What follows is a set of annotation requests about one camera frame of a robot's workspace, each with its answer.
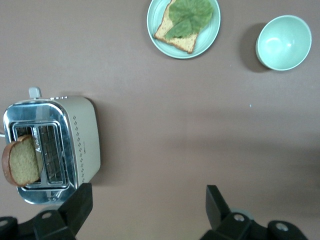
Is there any bread slice under lettuce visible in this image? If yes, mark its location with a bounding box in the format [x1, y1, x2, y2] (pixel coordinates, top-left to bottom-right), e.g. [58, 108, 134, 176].
[153, 0, 201, 55]

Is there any pale green plate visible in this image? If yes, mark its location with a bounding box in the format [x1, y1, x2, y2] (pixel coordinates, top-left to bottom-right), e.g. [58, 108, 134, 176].
[146, 0, 222, 60]

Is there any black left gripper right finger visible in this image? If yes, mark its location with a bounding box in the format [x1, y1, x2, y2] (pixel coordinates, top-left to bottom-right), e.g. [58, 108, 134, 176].
[199, 184, 270, 240]

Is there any pale green bowl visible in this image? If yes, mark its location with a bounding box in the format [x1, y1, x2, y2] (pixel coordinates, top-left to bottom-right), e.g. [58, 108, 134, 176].
[255, 15, 313, 71]

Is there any beige and chrome toaster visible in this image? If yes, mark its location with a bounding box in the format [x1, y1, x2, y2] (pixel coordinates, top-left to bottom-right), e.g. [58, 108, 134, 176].
[3, 86, 102, 205]

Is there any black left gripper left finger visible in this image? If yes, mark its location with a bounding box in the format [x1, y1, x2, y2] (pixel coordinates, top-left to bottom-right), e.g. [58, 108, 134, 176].
[32, 183, 93, 240]

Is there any green lettuce leaf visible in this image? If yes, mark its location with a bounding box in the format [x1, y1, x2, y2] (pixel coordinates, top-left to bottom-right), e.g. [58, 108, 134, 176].
[164, 0, 215, 41]

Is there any brown-crust bread slice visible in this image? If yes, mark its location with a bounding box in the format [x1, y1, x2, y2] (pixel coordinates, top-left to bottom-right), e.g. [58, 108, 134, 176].
[1, 134, 44, 188]

